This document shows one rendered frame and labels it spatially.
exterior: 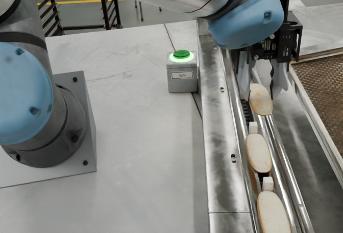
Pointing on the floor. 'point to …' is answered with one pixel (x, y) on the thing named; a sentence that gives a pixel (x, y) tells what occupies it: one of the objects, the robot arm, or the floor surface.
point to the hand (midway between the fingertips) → (259, 90)
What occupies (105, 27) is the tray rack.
